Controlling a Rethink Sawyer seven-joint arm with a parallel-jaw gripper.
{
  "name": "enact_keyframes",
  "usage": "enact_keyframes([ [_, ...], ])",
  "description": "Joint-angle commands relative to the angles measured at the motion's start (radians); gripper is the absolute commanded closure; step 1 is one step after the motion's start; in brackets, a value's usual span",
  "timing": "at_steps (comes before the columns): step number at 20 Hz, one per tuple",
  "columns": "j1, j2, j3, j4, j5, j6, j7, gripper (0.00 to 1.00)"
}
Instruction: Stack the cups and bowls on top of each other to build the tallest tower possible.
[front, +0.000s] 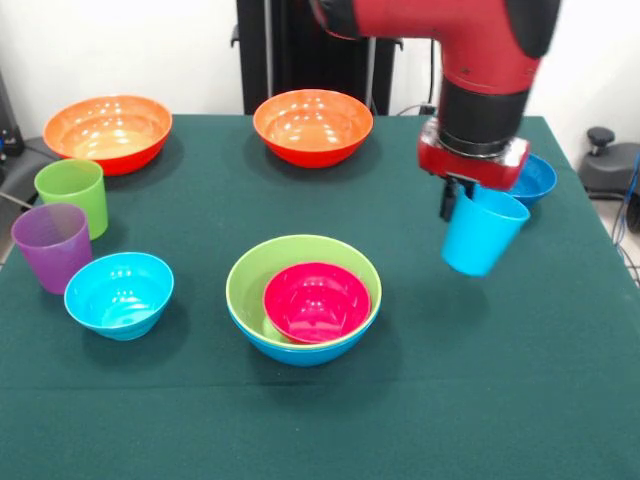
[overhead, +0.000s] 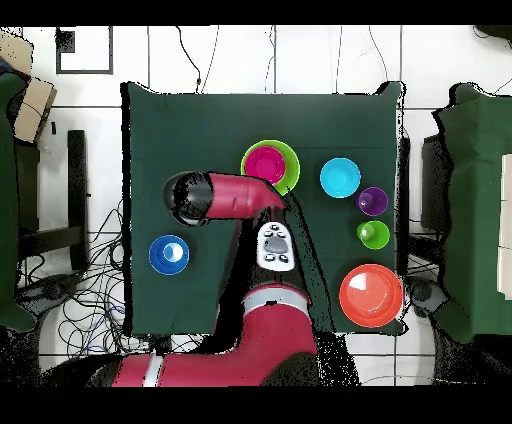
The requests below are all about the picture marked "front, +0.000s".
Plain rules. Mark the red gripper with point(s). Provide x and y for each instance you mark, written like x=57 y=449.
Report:
x=465 y=167

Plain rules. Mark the light blue cup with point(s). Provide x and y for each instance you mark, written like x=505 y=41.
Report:
x=475 y=240

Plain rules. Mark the large orange bowl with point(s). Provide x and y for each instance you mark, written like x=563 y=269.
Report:
x=107 y=132
x=312 y=127

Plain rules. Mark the small pink bowl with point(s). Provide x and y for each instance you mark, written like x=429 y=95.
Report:
x=317 y=310

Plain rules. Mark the large blue bowl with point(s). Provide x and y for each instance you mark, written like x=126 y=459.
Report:
x=300 y=356

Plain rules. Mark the large green bowl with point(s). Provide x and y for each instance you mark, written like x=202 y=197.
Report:
x=250 y=290

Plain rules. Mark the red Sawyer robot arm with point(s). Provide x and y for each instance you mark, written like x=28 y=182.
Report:
x=480 y=50

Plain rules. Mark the small dark blue bowl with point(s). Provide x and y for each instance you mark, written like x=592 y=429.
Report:
x=540 y=182

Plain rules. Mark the dark green table cloth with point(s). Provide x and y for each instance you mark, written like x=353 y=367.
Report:
x=450 y=350

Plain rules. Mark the grey stand foot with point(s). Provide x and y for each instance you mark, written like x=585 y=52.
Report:
x=20 y=170
x=615 y=165

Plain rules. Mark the small light blue bowl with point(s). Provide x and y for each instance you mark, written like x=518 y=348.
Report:
x=120 y=300

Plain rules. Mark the green cup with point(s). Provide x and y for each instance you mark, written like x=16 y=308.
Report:
x=85 y=200

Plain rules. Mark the purple cup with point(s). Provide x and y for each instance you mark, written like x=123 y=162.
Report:
x=50 y=260

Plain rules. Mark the black equipment box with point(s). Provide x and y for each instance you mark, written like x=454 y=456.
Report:
x=7 y=125

